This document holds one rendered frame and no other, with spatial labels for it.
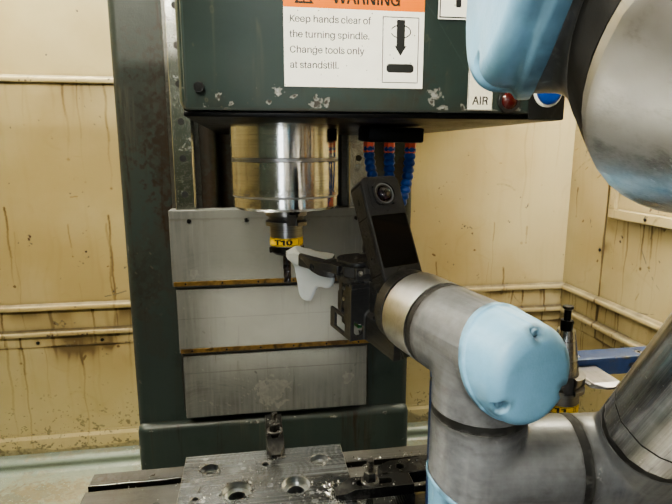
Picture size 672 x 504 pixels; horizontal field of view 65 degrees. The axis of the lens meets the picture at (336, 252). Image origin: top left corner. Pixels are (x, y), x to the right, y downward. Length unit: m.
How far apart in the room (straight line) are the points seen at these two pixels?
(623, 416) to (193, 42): 0.52
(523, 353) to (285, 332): 0.98
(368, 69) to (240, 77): 0.14
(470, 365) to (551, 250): 1.57
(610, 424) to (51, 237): 1.55
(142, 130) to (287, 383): 0.69
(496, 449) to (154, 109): 1.06
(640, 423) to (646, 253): 1.26
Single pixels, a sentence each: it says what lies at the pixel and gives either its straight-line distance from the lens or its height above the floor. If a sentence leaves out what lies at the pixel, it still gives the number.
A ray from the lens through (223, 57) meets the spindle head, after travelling 0.60.
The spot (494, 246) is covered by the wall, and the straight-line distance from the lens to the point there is 1.84.
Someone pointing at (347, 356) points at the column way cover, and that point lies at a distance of 1.36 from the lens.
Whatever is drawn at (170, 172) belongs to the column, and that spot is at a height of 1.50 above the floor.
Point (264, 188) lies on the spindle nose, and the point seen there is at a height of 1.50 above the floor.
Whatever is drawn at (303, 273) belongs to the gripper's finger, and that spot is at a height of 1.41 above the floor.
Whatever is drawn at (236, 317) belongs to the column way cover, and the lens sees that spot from 1.29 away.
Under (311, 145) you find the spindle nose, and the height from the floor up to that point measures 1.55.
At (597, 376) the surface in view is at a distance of 0.90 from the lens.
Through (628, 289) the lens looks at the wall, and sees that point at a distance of 1.73.
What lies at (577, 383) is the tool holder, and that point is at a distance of 0.85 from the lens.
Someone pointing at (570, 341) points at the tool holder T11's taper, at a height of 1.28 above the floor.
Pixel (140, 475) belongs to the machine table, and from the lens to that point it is 1.23.
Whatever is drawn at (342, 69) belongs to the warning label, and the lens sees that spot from 0.61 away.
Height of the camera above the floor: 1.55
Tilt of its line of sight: 11 degrees down
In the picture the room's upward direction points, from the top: straight up
